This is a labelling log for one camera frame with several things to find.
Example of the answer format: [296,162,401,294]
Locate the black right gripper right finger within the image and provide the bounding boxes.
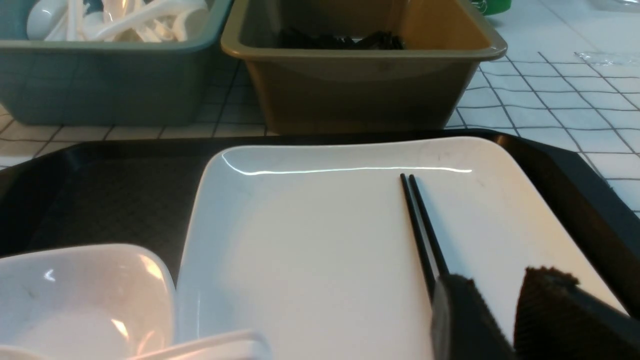
[513,267,640,360]

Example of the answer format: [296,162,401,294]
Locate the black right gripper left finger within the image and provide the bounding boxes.
[430,275,515,360]

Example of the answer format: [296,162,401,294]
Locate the black chopstick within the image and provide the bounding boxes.
[400,173,436,302]
[408,174,450,275]

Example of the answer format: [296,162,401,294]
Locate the white square rice plate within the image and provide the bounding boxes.
[176,136,627,360]

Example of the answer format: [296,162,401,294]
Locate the white small bowl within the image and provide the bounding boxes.
[0,243,176,360]

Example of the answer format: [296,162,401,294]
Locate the brown plastic bin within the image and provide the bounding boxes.
[221,0,508,135]

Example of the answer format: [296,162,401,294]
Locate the pile of black chopsticks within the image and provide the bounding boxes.
[278,27,405,50]

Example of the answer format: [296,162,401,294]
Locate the black serving tray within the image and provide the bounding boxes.
[1,129,639,318]

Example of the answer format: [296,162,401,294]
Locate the teal plastic bin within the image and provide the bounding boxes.
[0,0,233,126]

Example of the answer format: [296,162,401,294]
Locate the pile of white spoons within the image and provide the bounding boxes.
[23,0,210,43]

